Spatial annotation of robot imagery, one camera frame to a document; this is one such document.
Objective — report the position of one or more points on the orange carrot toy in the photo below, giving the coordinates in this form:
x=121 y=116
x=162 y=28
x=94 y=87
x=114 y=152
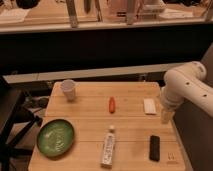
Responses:
x=112 y=105

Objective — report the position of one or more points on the green plate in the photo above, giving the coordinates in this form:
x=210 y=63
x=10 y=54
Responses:
x=55 y=138

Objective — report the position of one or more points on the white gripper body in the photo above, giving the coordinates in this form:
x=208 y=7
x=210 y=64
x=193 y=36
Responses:
x=166 y=115

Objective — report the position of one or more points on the black chair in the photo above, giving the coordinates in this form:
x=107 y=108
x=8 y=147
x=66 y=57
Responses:
x=11 y=113

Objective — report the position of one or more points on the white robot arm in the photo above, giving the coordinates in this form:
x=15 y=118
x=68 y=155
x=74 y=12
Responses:
x=185 y=82

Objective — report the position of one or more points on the white rectangular block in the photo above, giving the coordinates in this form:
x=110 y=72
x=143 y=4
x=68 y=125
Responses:
x=149 y=106

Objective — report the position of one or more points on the wooden table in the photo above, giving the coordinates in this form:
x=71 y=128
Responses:
x=90 y=116

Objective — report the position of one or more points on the white tube with cap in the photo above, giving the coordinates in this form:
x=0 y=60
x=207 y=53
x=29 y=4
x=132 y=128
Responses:
x=108 y=148

